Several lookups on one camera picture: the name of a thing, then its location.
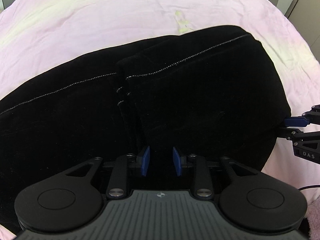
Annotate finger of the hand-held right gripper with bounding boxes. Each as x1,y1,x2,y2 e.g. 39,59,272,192
275,127,320,143
284,104,320,128

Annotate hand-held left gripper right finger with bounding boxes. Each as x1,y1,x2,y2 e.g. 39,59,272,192
172,146,263,200

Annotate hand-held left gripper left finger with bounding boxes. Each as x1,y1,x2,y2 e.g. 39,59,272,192
59,145,151,200

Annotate black pants with white drawstring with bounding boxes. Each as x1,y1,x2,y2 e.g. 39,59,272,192
0,25,292,233

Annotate purple fuzzy cloth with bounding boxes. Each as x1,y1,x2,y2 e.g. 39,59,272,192
306,200,320,240

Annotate beige wardrobe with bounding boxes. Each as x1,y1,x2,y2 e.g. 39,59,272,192
287,0,320,55

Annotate white cabinet panel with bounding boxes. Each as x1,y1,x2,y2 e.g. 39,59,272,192
280,0,297,17

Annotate pink floral blanket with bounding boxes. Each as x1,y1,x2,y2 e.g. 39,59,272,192
0,0,320,240

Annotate thin black cable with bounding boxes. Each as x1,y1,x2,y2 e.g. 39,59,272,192
298,184,320,191

